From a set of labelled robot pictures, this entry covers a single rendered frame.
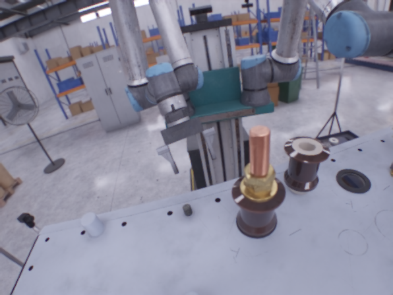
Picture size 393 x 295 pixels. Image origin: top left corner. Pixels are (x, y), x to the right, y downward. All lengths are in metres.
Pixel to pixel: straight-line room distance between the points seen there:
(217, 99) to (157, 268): 1.05
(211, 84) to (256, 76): 0.28
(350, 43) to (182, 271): 0.52
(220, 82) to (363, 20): 0.90
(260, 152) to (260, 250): 0.19
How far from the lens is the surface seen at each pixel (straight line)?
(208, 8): 1.23
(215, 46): 1.26
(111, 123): 5.09
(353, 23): 0.45
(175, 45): 0.79
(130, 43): 0.94
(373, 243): 0.44
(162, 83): 0.60
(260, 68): 1.10
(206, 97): 1.22
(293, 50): 1.11
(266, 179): 0.29
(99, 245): 0.47
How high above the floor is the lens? 1.69
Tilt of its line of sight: 33 degrees down
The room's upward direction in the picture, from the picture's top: 13 degrees counter-clockwise
